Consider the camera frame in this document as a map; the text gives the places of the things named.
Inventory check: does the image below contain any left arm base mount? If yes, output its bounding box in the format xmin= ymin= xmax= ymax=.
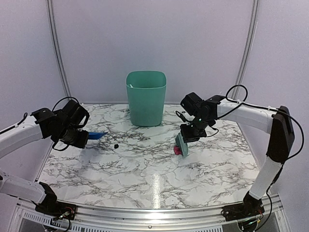
xmin=33 ymin=201 xmax=77 ymax=220

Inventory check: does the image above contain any light green hand brush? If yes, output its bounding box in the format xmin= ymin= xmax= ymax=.
xmin=175 ymin=132 xmax=188 ymax=157

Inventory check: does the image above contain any aluminium corner post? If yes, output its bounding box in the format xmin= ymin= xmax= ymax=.
xmin=235 ymin=0 xmax=260 ymax=86
xmin=46 ymin=0 xmax=72 ymax=99

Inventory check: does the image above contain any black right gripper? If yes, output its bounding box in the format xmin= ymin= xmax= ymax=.
xmin=180 ymin=115 xmax=212 ymax=143

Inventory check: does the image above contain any blue plastic dustpan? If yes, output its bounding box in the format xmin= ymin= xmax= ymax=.
xmin=88 ymin=132 xmax=108 ymax=140

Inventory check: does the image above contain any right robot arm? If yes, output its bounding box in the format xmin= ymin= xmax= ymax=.
xmin=174 ymin=92 xmax=295 ymax=220

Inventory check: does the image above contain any pink paper scrap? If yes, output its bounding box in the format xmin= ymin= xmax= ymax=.
xmin=173 ymin=146 xmax=182 ymax=155

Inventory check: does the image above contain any green plastic waste bin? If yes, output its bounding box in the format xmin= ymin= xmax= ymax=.
xmin=126 ymin=71 xmax=167 ymax=127

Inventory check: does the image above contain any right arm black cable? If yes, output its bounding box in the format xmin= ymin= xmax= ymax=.
xmin=175 ymin=84 xmax=304 ymax=165

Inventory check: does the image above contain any right aluminium corner post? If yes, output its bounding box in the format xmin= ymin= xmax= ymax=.
xmin=235 ymin=0 xmax=260 ymax=86

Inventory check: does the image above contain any left aluminium corner post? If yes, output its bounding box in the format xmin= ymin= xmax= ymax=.
xmin=46 ymin=0 xmax=72 ymax=99

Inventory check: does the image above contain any aluminium front frame rail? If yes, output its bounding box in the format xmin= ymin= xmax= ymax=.
xmin=9 ymin=190 xmax=290 ymax=232

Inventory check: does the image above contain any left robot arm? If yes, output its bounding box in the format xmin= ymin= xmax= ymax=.
xmin=0 ymin=98 xmax=89 ymax=215

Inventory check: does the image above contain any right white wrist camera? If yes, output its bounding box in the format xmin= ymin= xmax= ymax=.
xmin=175 ymin=111 xmax=191 ymax=125

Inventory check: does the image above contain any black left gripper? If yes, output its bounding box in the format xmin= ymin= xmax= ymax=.
xmin=58 ymin=124 xmax=89 ymax=149

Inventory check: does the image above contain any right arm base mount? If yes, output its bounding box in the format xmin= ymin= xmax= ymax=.
xmin=221 ymin=203 xmax=265 ymax=221

